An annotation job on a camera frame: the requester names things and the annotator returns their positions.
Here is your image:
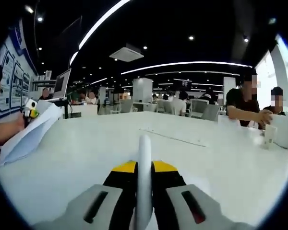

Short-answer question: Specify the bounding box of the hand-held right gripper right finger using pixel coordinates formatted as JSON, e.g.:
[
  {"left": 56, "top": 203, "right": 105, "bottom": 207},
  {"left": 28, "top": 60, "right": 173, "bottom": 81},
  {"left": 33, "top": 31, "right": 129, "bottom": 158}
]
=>
[{"left": 151, "top": 160, "right": 255, "bottom": 230}]

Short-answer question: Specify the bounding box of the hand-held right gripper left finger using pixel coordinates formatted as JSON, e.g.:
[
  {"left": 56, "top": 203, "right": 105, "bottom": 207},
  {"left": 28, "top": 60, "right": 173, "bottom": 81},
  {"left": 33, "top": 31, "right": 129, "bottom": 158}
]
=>
[{"left": 32, "top": 160, "right": 138, "bottom": 230}]

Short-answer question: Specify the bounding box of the white cloth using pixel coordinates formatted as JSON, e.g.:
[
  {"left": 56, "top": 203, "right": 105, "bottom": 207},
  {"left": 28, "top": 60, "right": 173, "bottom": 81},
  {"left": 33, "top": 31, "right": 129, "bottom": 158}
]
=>
[{"left": 0, "top": 100, "right": 63, "bottom": 166}]

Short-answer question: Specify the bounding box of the white printing paper sheet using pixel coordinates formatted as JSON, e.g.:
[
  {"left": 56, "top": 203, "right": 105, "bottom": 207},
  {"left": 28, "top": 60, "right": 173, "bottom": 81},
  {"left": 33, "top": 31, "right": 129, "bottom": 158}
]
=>
[{"left": 131, "top": 134, "right": 156, "bottom": 230}]

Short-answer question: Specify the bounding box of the person's left hand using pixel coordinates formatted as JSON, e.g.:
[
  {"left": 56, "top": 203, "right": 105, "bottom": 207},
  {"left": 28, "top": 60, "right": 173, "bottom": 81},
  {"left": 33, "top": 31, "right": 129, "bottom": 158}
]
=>
[{"left": 14, "top": 110, "right": 28, "bottom": 131}]

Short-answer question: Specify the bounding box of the white storage shelf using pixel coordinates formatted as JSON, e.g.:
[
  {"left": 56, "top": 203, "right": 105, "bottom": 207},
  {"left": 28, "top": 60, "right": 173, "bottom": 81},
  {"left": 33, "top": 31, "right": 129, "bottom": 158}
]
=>
[{"left": 32, "top": 70, "right": 57, "bottom": 93}]

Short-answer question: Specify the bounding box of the white stand desk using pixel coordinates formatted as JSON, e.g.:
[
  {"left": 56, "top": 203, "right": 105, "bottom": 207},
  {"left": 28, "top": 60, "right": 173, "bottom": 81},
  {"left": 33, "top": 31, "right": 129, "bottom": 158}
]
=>
[{"left": 45, "top": 97, "right": 74, "bottom": 119}]

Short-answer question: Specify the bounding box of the white table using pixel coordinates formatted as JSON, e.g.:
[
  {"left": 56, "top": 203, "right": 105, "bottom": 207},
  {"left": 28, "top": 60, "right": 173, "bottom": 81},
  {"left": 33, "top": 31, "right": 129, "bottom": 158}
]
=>
[{"left": 0, "top": 110, "right": 288, "bottom": 227}]

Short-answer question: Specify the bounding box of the silver computer monitor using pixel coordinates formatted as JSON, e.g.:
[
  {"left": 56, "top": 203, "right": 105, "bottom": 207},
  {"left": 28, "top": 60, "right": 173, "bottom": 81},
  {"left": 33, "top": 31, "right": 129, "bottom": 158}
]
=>
[{"left": 53, "top": 68, "right": 72, "bottom": 99}]

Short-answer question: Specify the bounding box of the white low counter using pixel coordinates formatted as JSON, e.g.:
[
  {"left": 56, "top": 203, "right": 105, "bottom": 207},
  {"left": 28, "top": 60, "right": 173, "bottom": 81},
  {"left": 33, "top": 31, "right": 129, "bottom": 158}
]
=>
[{"left": 71, "top": 104, "right": 99, "bottom": 118}]

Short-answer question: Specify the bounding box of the white mesh office chair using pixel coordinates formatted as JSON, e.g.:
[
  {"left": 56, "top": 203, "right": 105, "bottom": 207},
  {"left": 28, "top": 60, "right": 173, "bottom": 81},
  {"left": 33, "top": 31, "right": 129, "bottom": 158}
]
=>
[
  {"left": 120, "top": 99, "right": 135, "bottom": 113},
  {"left": 191, "top": 99, "right": 210, "bottom": 118},
  {"left": 201, "top": 104, "right": 221, "bottom": 122}
]

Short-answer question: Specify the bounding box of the long ceiling light strip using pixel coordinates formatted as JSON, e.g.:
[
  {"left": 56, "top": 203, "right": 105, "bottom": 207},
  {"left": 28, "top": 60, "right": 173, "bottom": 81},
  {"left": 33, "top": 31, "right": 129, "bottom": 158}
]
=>
[{"left": 69, "top": 0, "right": 132, "bottom": 68}]

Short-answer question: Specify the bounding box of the white open box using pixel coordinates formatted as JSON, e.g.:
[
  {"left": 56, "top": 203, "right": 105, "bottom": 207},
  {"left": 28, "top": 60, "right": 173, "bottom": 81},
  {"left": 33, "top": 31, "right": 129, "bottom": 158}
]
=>
[{"left": 264, "top": 114, "right": 288, "bottom": 149}]

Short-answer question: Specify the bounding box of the white ceiling air conditioner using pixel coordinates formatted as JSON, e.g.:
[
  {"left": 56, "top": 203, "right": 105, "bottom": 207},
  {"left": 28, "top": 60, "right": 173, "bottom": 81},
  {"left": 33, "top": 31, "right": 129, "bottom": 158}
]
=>
[{"left": 109, "top": 43, "right": 144, "bottom": 63}]

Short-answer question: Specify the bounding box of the black hanging display screen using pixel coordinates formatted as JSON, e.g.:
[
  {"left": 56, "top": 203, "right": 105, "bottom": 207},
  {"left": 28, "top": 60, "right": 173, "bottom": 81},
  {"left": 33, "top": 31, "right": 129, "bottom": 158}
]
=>
[{"left": 174, "top": 78, "right": 193, "bottom": 89}]

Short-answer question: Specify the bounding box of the curved ceiling light strip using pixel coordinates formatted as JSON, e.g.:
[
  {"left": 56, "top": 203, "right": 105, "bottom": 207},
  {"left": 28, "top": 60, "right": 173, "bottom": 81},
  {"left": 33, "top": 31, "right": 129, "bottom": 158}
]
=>
[{"left": 121, "top": 61, "right": 253, "bottom": 75}]

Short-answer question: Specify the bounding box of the blue and white wall poster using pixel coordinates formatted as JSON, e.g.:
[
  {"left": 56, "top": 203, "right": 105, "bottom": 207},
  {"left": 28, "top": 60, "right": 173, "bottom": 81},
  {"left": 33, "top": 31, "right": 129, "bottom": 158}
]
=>
[{"left": 0, "top": 19, "right": 39, "bottom": 120}]

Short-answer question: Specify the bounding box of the white cable cover plate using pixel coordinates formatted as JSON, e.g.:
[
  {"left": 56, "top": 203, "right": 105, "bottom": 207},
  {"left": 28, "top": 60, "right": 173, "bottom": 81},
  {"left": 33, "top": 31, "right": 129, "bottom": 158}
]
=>
[{"left": 139, "top": 127, "right": 208, "bottom": 148}]

